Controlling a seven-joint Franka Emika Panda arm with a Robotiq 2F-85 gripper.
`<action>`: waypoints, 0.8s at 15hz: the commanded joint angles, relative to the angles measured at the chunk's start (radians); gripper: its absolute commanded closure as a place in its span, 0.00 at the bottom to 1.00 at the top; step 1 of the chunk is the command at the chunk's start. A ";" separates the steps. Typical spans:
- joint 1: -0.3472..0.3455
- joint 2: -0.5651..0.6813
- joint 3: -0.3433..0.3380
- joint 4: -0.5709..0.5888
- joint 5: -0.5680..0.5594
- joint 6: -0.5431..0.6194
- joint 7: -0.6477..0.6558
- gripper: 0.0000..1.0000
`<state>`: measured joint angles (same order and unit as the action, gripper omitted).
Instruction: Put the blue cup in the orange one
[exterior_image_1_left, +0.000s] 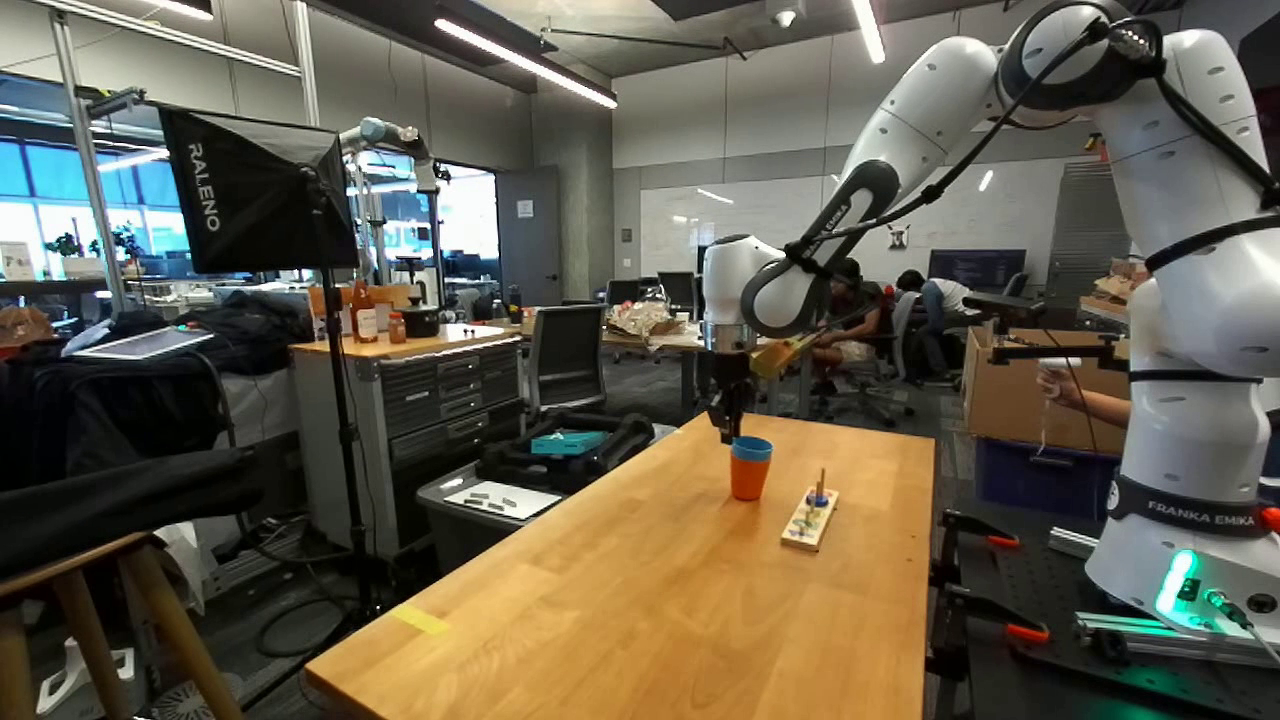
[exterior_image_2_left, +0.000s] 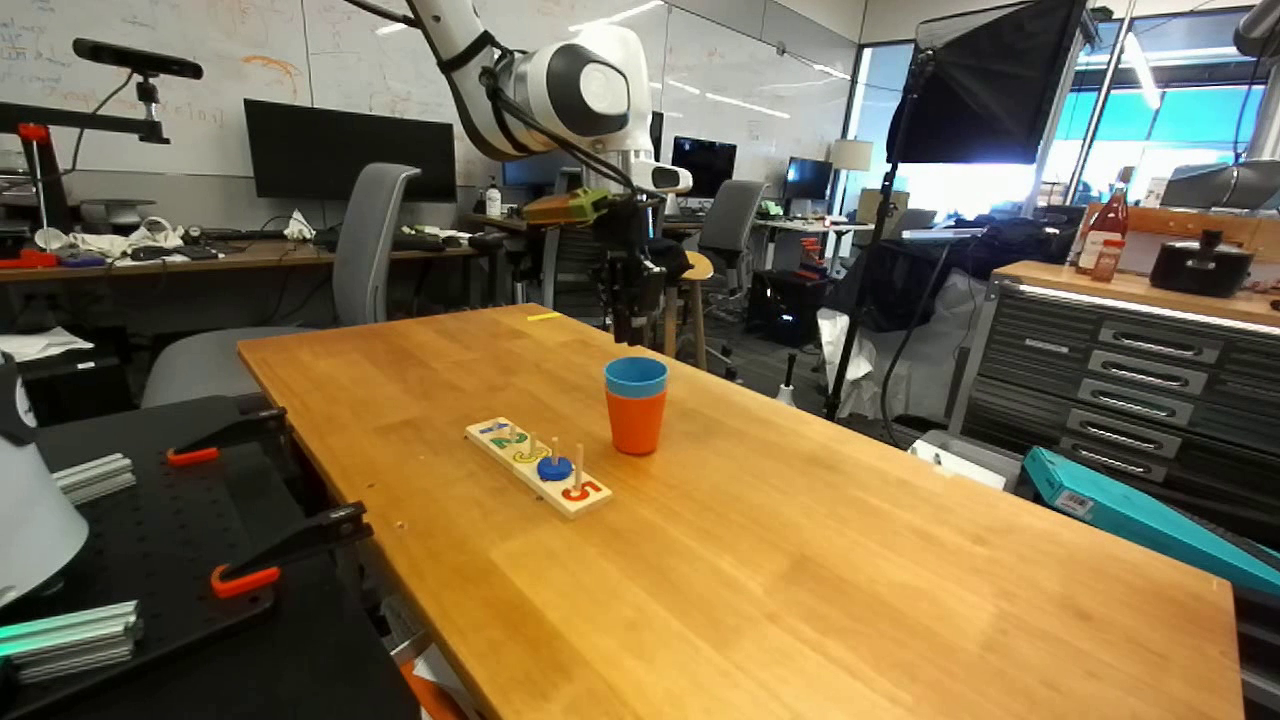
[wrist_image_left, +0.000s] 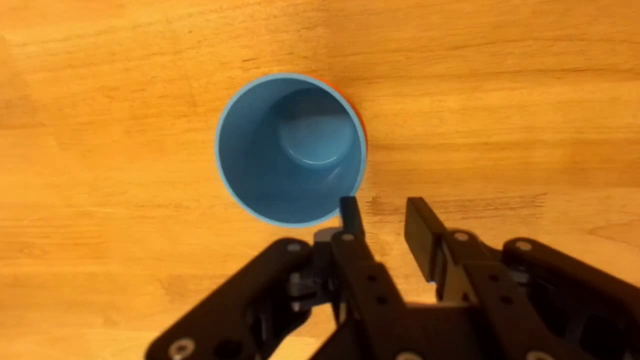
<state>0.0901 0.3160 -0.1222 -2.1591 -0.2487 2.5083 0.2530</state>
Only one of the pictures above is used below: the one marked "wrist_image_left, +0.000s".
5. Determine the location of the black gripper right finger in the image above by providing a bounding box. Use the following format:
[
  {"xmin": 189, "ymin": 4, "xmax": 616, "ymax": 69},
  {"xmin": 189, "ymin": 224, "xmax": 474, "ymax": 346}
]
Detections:
[{"xmin": 402, "ymin": 196, "xmax": 640, "ymax": 360}]

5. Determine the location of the blue plastic cup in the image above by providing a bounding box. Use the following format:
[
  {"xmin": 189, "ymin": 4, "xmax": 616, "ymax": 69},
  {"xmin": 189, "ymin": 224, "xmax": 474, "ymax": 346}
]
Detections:
[{"xmin": 213, "ymin": 72, "xmax": 369, "ymax": 228}]

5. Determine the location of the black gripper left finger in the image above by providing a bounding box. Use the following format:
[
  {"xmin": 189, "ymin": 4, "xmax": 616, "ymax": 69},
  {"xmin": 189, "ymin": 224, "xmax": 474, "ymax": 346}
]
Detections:
[{"xmin": 144, "ymin": 193, "xmax": 409, "ymax": 360}]

